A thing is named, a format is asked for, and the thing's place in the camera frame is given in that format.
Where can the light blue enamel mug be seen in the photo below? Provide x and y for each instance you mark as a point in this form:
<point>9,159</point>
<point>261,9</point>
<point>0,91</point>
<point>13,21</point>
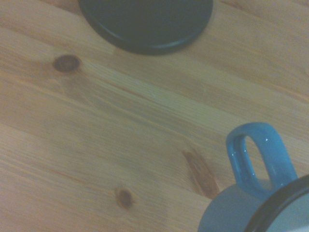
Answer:
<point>243,210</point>

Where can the wooden mug tree black base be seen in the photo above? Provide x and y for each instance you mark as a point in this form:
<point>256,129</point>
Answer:
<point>147,21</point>

